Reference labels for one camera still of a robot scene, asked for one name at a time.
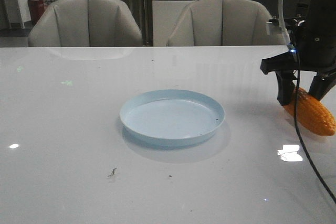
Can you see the grey upholstered chair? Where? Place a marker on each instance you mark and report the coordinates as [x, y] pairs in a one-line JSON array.
[[223, 23], [86, 23]]

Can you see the right grey upholstered chair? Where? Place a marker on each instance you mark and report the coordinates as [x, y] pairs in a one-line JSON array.
[[223, 23]]

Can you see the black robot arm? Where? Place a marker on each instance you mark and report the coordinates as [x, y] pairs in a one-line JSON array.
[[323, 9]]

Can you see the red bin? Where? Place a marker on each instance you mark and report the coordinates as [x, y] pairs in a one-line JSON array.
[[36, 9]]

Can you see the orange plastic corn cob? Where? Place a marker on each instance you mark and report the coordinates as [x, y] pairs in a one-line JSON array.
[[313, 115]]

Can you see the left grey upholstered chair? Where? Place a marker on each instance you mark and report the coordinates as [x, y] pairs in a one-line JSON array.
[[86, 23]]

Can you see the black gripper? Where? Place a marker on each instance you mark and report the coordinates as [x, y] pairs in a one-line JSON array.
[[311, 49]]

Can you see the light blue round plate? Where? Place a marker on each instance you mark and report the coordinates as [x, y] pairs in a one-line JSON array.
[[172, 118]]

